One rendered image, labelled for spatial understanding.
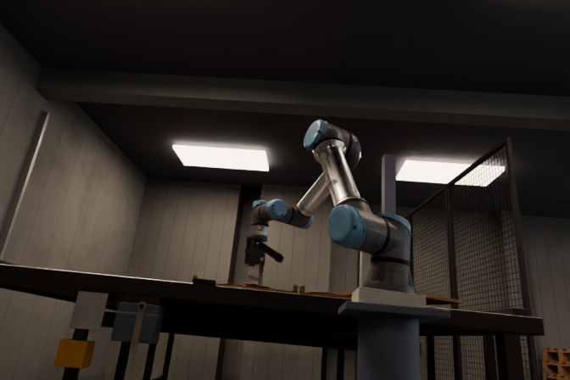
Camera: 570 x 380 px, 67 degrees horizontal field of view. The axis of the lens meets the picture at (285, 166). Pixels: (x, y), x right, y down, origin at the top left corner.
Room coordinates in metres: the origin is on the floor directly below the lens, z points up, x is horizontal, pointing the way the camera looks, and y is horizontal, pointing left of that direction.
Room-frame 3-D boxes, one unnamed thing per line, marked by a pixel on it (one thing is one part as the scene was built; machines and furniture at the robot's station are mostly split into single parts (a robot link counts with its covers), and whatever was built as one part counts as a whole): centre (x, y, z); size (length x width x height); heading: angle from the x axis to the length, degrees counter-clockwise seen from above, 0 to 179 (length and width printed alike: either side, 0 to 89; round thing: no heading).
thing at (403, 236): (1.31, -0.34, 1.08); 0.13 x 0.12 x 0.14; 120
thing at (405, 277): (1.31, -0.34, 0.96); 0.15 x 0.15 x 0.10
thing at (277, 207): (1.72, 0.02, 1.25); 0.11 x 0.11 x 0.08; 30
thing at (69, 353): (1.57, 0.62, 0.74); 0.09 x 0.08 x 0.24; 92
